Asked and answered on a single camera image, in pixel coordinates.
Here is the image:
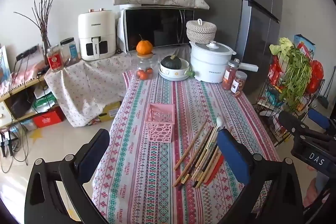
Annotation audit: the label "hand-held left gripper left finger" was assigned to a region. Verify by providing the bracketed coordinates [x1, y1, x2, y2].
[24, 128, 110, 224]

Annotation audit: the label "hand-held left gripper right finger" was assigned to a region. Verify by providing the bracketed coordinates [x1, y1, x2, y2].
[217, 128, 305, 224]

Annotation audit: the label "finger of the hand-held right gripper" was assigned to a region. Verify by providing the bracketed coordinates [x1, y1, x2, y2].
[278, 111, 336, 143]
[308, 108, 336, 134]

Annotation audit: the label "light wooden chopstick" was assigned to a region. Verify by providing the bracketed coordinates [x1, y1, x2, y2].
[172, 127, 214, 188]
[174, 116, 209, 170]

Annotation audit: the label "pink perforated plastic basket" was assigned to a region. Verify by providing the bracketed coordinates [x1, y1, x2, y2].
[144, 103, 175, 143]

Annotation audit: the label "person's right hand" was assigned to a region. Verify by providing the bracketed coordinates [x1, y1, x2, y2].
[303, 177, 330, 210]

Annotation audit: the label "red plastic utensil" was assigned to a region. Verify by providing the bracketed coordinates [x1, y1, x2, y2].
[203, 154, 225, 185]

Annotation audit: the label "white spoon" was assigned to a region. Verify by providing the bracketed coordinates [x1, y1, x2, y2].
[205, 117, 226, 151]

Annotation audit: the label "red plastic bag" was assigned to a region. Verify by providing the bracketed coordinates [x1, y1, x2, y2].
[306, 60, 324, 94]

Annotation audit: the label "leafy green vegetables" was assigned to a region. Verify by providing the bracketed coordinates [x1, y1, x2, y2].
[270, 37, 313, 113]

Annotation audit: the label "yellow cardboard box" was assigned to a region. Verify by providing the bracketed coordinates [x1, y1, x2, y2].
[88, 101, 122, 126]

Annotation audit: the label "red snack packet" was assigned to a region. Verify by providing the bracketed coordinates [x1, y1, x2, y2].
[267, 55, 285, 85]

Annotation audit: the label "red box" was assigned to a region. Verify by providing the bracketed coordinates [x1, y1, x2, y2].
[33, 110, 65, 128]

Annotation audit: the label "jar of brown dried slices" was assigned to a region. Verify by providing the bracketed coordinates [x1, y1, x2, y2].
[231, 70, 248, 97]

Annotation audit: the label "white floral cabinet cloth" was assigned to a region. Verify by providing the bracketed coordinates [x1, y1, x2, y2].
[44, 44, 192, 128]

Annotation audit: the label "green plastic bag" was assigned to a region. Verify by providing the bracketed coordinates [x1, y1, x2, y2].
[31, 91, 57, 113]

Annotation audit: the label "blue printed box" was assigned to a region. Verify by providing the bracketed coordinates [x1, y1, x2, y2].
[293, 34, 316, 62]

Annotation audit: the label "jar of red dried fruit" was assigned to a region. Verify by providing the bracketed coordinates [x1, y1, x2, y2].
[222, 60, 239, 90]

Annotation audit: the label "black box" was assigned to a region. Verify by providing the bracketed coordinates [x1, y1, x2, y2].
[8, 94, 34, 119]

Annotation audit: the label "white electric cooking pot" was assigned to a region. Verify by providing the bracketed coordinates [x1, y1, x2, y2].
[189, 40, 259, 83]

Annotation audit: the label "glass jar with cork lid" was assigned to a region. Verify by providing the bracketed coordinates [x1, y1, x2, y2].
[135, 52, 155, 80]

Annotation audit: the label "white plate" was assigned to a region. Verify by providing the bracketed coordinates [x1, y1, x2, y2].
[159, 69, 190, 82]

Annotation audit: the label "wooden shelf unit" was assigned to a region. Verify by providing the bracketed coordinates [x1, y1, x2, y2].
[0, 69, 66, 132]

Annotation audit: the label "jar with red label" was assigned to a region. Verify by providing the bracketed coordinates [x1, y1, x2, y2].
[47, 45, 65, 73]

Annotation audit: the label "jar with black lid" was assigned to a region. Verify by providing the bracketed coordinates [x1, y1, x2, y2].
[60, 37, 80, 62]

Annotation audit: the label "pink cloth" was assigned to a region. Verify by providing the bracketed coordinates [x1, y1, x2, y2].
[0, 57, 50, 96]

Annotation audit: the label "dark green pumpkin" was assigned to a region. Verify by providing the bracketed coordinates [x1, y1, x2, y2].
[161, 54, 182, 69]

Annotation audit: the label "orange citrus fruit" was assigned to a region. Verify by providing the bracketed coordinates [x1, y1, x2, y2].
[136, 34, 154, 54]

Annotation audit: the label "glass vase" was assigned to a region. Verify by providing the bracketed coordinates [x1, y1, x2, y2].
[41, 32, 52, 64]

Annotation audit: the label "black power strip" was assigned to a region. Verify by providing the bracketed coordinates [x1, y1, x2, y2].
[16, 46, 38, 62]

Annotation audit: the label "woven lidded basket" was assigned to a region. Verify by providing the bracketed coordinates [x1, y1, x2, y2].
[186, 19, 217, 44]

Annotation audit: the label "white air fryer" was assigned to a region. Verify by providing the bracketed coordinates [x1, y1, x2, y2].
[78, 8, 116, 61]

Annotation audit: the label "colourful painting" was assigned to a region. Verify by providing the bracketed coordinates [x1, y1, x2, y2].
[0, 45, 12, 83]

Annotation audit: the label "dried branches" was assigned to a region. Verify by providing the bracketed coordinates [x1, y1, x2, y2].
[14, 0, 59, 41]

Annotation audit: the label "microwave oven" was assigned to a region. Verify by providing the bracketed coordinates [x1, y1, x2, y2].
[117, 4, 196, 53]

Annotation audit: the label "black wire rack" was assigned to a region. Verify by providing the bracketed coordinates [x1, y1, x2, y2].
[253, 77, 326, 147]

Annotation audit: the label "white bowl with green handle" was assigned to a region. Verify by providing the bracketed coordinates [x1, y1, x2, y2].
[159, 59, 196, 80]

